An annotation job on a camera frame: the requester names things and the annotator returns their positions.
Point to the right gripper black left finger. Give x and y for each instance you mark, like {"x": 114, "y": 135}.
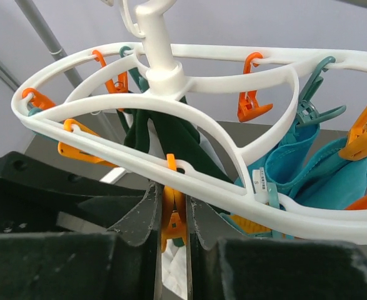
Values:
{"x": 121, "y": 263}

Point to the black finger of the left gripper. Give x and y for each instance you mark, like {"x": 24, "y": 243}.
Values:
{"x": 34, "y": 194}

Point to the metal clothes rack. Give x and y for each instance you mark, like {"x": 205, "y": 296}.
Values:
{"x": 35, "y": 18}

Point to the green white sock pair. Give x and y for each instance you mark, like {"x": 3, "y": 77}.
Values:
{"x": 160, "y": 134}

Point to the white clip hanger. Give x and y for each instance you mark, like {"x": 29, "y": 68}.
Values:
{"x": 123, "y": 104}

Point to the brown white striped sock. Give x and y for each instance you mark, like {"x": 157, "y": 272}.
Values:
{"x": 174, "y": 269}

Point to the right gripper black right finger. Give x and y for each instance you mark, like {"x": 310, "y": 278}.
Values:
{"x": 223, "y": 263}

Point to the blue sock pair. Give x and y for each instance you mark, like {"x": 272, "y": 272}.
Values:
{"x": 325, "y": 181}

